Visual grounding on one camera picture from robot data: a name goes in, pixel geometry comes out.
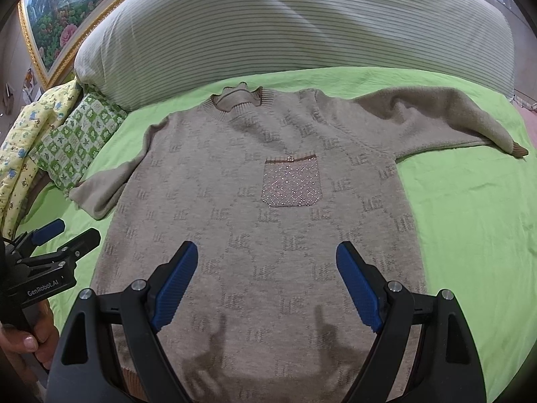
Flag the beige knit sweater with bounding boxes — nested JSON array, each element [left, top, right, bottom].
[[69, 84, 526, 402]]

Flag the person's left hand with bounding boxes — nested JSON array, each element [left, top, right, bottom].
[[1, 300, 59, 373]]

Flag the yellow printed baby blanket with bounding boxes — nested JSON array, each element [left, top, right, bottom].
[[1, 79, 82, 239]]

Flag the green white patterned pillow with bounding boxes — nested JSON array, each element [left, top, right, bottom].
[[29, 91, 127, 194]]

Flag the green bed sheet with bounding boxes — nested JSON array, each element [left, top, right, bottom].
[[18, 65, 537, 403]]

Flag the gold framed flower painting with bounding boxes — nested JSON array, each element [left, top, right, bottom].
[[18, 0, 125, 88]]

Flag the striped white green duvet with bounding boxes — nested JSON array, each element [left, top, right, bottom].
[[74, 0, 515, 110]]

